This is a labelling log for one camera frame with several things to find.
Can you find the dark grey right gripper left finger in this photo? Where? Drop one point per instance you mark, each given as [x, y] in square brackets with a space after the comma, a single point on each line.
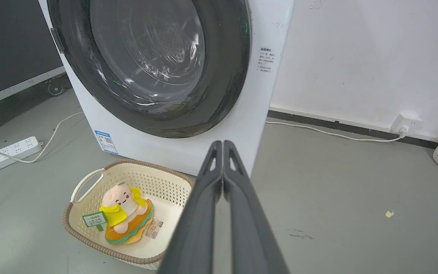
[192, 228]

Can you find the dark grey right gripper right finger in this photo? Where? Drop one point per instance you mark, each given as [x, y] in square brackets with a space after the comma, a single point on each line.
[251, 232]

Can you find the white front-load washing machine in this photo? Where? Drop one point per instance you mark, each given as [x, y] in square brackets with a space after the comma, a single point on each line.
[242, 129]

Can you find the dark round washing machine door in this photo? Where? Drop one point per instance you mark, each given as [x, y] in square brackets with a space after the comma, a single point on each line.
[154, 64]

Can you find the cream laundry basket brown rim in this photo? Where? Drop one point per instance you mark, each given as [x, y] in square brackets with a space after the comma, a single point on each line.
[158, 182]

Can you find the pink plush doll yellow jacket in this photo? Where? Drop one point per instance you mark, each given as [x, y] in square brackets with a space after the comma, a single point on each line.
[122, 211]

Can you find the yellow paper scrap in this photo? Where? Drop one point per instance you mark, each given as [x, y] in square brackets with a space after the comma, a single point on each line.
[389, 214]

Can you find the white power strip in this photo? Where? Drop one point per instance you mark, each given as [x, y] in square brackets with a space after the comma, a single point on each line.
[6, 154]

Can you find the white wall socket with plug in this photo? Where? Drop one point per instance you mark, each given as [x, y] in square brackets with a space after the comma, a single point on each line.
[404, 123]

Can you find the dark board on wheeled frame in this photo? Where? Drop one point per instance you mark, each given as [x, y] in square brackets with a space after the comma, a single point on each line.
[10, 49]

